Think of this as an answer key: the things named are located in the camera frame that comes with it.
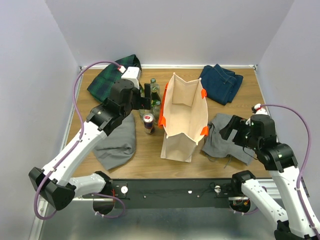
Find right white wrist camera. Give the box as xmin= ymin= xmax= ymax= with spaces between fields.
xmin=251 ymin=103 xmax=269 ymax=116

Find beige canvas tote bag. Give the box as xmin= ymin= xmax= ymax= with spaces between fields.
xmin=158 ymin=73 xmax=209 ymax=163

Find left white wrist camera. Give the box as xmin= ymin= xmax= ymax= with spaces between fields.
xmin=118 ymin=65 xmax=141 ymax=89

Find right grey shorts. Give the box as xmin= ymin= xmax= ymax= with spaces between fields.
xmin=202 ymin=113 xmax=255 ymax=166

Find aluminium frame rail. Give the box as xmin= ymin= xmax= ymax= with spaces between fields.
xmin=27 ymin=66 xmax=91 ymax=240

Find green plaid cloth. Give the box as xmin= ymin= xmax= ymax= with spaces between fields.
xmin=87 ymin=54 xmax=142 ymax=103

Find clear bottle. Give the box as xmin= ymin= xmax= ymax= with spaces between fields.
xmin=150 ymin=78 xmax=160 ymax=95
xmin=138 ymin=109 xmax=151 ymax=121
xmin=152 ymin=100 xmax=161 ymax=125

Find red soda can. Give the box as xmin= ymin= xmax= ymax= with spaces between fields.
xmin=142 ymin=113 xmax=155 ymax=135

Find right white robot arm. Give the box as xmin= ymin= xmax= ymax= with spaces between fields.
xmin=219 ymin=114 xmax=320 ymax=240

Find blue denim jeans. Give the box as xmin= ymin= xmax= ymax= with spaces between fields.
xmin=199 ymin=64 xmax=244 ymax=106

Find left grey cloth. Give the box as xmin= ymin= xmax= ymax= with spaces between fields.
xmin=92 ymin=113 xmax=136 ymax=171

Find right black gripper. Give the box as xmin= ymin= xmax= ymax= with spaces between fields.
xmin=219 ymin=113 xmax=261 ymax=151

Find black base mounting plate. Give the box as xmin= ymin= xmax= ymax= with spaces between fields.
xmin=82 ymin=177 xmax=253 ymax=210

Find clear bottle back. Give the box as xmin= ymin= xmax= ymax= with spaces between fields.
xmin=138 ymin=109 xmax=151 ymax=121

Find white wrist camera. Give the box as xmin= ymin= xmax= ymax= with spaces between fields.
xmin=118 ymin=65 xmax=141 ymax=89
xmin=251 ymin=103 xmax=269 ymax=116

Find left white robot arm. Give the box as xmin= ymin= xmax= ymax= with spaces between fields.
xmin=28 ymin=79 xmax=151 ymax=211

